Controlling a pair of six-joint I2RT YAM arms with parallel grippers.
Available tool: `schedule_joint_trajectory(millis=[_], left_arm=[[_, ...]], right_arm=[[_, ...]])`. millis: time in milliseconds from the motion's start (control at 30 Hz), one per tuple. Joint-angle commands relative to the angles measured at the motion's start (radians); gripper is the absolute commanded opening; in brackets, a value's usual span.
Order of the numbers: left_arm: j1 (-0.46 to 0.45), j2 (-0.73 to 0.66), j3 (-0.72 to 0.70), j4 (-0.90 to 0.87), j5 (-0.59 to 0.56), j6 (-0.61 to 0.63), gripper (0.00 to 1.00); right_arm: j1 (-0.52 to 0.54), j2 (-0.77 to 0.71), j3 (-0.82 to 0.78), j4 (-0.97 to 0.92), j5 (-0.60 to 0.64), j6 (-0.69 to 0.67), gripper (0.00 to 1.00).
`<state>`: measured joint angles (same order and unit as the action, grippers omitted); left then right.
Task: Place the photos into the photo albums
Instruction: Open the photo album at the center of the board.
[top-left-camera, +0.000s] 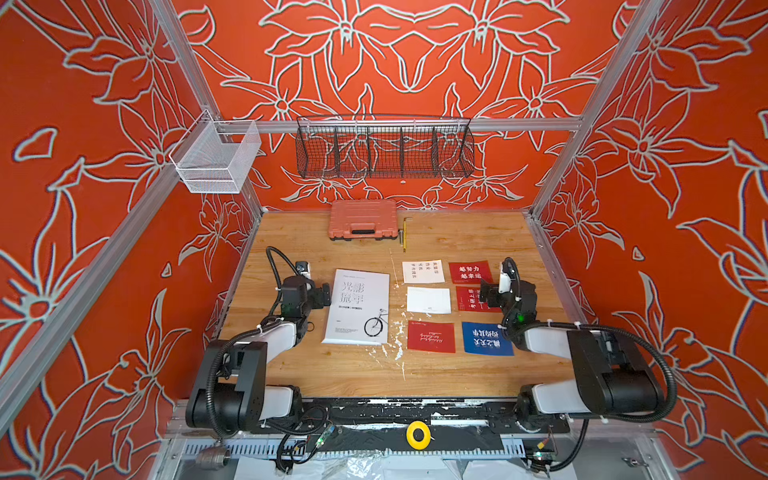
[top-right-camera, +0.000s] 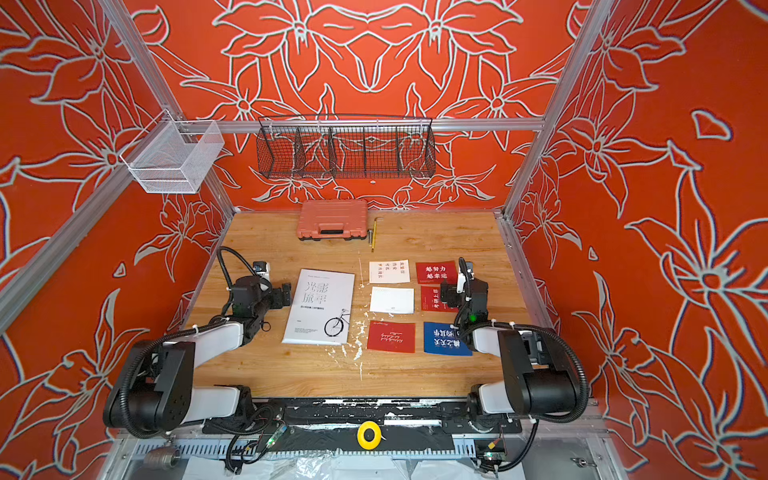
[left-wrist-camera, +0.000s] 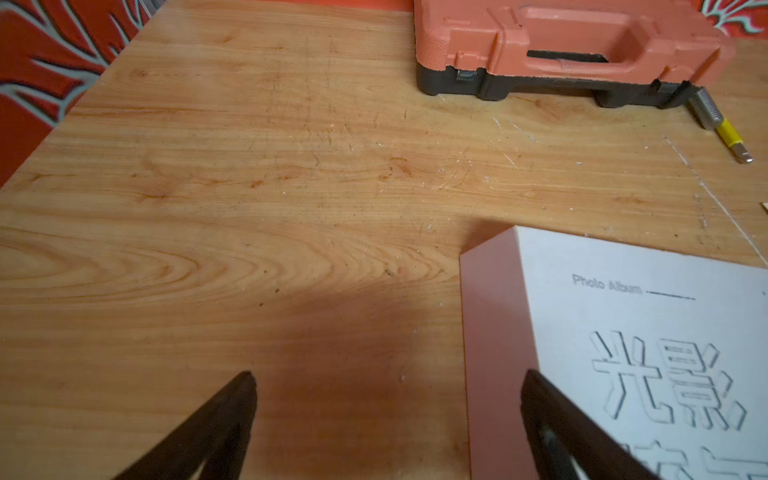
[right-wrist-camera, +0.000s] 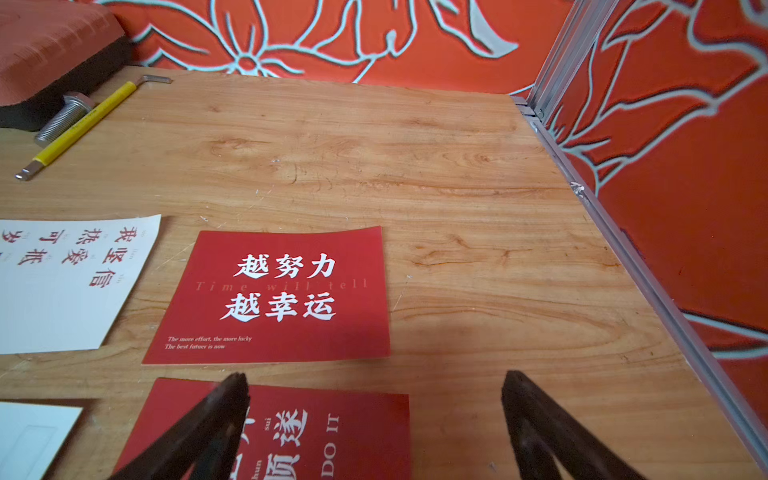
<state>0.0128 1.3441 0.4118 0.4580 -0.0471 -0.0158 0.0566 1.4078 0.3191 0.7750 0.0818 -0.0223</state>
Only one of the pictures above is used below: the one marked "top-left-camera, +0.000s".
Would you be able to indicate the red plastic tool case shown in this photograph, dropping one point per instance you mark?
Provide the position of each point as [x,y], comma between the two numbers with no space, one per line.
[360,219]

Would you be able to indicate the yellow tape roll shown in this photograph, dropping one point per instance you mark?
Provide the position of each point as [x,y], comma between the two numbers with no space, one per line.
[418,435]

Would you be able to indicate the white photo album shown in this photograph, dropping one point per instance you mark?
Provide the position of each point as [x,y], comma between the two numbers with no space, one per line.
[359,310]

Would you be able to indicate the blue card white text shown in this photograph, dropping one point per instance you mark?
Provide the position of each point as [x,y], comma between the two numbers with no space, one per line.
[485,339]

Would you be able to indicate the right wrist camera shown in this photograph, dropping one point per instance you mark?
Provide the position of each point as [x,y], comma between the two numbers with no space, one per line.
[505,283]

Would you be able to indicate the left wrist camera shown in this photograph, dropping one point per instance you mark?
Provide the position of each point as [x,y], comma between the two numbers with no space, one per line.
[303,268]

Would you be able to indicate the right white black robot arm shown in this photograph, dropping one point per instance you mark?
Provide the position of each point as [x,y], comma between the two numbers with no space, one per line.
[616,374]

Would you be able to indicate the red card top row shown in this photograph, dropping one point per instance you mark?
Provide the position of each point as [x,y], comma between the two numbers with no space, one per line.
[470,273]

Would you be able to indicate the red card row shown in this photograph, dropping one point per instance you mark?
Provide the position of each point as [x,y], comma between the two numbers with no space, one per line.
[470,273]
[468,299]

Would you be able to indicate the white mesh basket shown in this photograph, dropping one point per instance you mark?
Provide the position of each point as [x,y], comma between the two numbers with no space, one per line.
[216,156]

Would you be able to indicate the blank white card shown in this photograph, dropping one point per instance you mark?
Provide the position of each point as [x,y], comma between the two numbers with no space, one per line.
[432,301]

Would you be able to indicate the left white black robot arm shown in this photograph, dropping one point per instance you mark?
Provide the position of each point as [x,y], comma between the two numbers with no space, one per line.
[230,393]

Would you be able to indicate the red card white script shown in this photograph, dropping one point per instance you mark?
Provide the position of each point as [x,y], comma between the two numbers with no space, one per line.
[431,337]

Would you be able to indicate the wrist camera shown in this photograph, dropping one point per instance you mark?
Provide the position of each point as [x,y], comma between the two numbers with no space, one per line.
[505,283]
[303,268]

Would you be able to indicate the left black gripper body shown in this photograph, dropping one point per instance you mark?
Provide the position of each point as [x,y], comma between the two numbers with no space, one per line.
[313,301]

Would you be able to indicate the black wire basket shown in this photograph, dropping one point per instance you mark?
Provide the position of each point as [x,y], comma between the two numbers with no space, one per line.
[378,146]

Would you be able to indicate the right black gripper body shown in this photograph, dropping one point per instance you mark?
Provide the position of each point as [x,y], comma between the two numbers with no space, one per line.
[502,300]

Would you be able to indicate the red card middle row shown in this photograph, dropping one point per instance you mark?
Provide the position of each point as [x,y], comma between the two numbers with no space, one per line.
[468,299]

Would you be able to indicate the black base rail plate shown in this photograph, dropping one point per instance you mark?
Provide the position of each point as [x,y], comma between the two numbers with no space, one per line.
[461,429]

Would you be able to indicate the white card red chinese text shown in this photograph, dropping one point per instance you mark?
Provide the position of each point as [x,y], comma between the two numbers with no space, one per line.
[423,272]

